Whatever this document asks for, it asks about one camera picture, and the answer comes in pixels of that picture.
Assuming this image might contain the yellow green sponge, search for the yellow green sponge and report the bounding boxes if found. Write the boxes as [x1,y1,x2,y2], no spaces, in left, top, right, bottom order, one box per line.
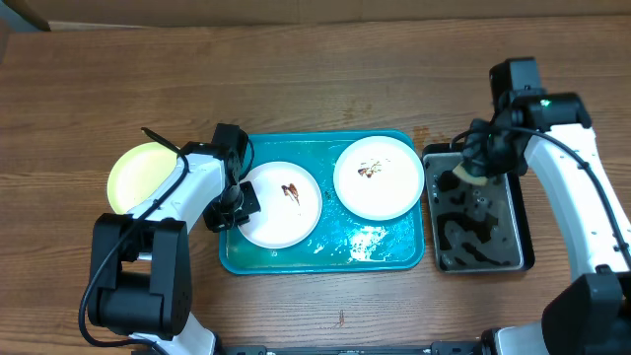
[453,163,488,186]

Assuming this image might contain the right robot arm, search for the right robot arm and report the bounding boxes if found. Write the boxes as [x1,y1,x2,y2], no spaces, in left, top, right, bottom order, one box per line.
[454,58,630,355]

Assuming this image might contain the white plate front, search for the white plate front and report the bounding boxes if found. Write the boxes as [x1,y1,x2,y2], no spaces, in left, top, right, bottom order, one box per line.
[239,162,323,249]

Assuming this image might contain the black water tray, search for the black water tray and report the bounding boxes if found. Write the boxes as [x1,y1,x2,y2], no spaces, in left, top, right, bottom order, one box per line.
[421,143,535,274]

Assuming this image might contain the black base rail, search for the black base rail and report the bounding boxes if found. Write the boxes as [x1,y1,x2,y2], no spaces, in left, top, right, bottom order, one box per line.
[212,341,494,355]

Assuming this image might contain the yellow-green plate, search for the yellow-green plate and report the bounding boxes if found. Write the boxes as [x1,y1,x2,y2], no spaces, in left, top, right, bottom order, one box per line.
[106,142,177,214]

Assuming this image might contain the white plate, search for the white plate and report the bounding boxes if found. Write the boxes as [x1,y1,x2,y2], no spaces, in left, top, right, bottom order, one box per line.
[239,162,323,249]
[333,135,425,221]

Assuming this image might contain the white plate right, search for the white plate right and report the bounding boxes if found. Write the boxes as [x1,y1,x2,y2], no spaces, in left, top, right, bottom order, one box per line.
[333,135,425,221]

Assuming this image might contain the teal plastic tray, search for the teal plastic tray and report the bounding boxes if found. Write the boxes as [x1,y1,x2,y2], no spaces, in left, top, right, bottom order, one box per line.
[219,129,425,275]

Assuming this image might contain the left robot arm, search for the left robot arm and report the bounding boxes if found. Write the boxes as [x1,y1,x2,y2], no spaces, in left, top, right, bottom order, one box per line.
[78,123,260,354]

